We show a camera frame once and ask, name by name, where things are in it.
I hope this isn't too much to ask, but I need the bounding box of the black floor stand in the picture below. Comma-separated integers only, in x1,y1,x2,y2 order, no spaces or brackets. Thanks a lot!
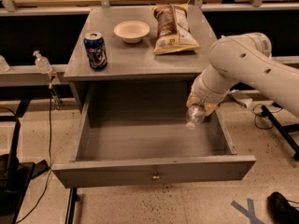
0,108,35,224

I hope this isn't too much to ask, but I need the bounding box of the white ceramic bowl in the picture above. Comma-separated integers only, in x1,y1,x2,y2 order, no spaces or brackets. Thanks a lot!
114,21,150,44

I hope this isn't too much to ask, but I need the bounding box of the clear plastic water bottle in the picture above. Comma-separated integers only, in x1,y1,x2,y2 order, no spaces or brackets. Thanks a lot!
186,105,206,130

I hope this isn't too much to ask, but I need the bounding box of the grey cabinet with counter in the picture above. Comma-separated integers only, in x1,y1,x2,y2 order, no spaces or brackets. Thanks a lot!
64,6,217,107

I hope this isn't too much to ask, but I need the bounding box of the open grey top drawer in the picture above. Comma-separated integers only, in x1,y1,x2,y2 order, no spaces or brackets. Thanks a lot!
51,81,257,189

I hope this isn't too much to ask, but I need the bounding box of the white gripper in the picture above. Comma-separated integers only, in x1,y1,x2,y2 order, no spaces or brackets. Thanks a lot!
186,74,229,116

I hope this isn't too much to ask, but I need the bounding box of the black cable on floor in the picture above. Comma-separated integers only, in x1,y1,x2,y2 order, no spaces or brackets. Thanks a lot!
15,82,54,224

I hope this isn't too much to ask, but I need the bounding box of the metal drawer knob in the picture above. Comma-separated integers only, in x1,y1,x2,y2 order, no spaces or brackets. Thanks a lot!
151,172,161,181

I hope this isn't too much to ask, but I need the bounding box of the clear sanitizer pump bottle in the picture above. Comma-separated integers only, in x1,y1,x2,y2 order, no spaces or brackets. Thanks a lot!
33,50,52,74

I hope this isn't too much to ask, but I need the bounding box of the black shoe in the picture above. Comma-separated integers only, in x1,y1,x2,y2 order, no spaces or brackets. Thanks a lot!
267,192,299,224

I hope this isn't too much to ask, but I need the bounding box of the black cable coil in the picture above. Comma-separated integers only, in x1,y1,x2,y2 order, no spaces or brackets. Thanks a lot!
252,102,284,131

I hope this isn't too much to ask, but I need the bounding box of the brown chip bag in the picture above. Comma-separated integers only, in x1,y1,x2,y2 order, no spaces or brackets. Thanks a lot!
150,4,200,55

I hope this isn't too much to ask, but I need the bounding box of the blue soda can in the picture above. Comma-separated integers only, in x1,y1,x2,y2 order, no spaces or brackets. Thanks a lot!
83,32,107,70

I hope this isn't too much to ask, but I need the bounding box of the black chair leg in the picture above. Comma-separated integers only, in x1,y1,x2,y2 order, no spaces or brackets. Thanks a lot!
262,105,299,161

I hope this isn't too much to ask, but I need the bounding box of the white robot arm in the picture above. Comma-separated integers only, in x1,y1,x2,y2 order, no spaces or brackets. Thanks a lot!
186,33,299,117

